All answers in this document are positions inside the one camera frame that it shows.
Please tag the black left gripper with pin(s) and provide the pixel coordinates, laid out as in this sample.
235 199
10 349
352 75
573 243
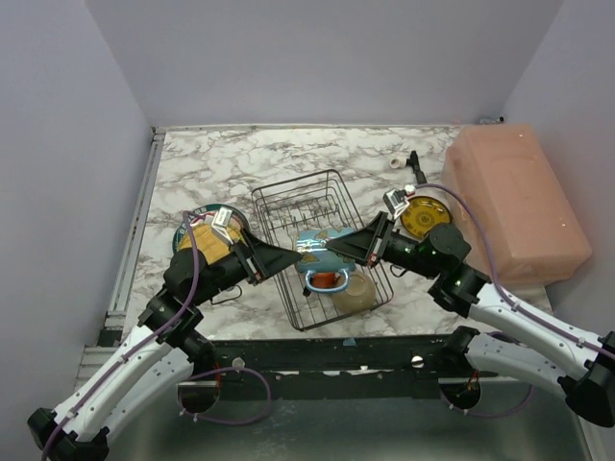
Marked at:
250 261

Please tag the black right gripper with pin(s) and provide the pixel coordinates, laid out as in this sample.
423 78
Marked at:
379 240

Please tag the beige ceramic bowl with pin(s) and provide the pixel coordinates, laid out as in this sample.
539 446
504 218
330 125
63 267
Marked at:
358 296

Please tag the orange mug black handle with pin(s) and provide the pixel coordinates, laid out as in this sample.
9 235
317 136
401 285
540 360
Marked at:
324 280

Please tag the yellow patterned plate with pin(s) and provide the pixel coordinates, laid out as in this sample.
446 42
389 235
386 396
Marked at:
422 214

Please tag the yellow woven bamboo plate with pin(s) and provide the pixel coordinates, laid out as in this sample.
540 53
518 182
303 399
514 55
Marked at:
210 245

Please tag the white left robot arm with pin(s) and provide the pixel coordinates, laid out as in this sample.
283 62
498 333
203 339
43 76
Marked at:
163 349

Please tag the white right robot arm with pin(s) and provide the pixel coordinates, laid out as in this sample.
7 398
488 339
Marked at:
573 363

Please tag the teal rimmed large plate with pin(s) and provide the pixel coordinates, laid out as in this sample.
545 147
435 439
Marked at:
206 213

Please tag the black and white pipe fitting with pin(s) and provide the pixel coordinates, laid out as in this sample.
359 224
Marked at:
412 162

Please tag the pink plastic storage box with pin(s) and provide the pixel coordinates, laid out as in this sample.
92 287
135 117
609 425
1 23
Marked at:
510 206

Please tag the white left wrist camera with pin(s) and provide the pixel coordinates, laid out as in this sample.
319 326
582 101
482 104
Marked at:
220 223

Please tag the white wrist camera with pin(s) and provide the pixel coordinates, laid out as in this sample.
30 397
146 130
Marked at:
397 200
220 223

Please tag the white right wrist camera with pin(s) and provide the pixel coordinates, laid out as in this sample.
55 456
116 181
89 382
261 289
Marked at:
397 200

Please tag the dark wire dish rack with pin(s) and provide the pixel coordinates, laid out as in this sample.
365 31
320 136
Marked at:
302 214

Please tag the black front table rail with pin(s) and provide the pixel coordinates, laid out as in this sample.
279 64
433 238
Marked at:
320 369

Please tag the aluminium side rail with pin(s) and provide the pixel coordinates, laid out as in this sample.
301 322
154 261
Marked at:
120 294

